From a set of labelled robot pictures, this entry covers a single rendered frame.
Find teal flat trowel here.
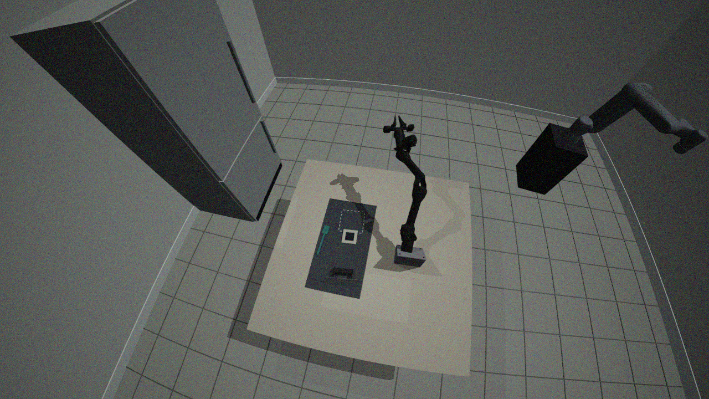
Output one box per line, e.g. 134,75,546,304
316,225,330,255

